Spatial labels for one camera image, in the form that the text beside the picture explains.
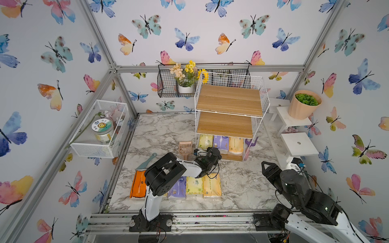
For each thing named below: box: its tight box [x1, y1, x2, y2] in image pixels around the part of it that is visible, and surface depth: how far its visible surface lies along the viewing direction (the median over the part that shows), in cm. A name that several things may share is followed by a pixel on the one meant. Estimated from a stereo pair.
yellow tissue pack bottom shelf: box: [228, 136, 244, 155], surface depth 98 cm
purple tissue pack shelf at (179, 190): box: [167, 176, 187, 198], surface depth 82 cm
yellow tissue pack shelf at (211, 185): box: [202, 173, 222, 197], surface depth 82 cm
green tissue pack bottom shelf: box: [198, 134, 214, 151], surface depth 100 cm
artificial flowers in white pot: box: [169, 60, 210, 94], surface depth 85 cm
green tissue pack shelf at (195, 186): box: [185, 176, 205, 195], surface depth 82 cm
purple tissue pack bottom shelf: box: [212, 135, 230, 155], surface depth 98 cm
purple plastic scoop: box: [243, 136, 259, 161], surface depth 106 cm
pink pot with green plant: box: [288, 89, 323, 120], surface depth 82 cm
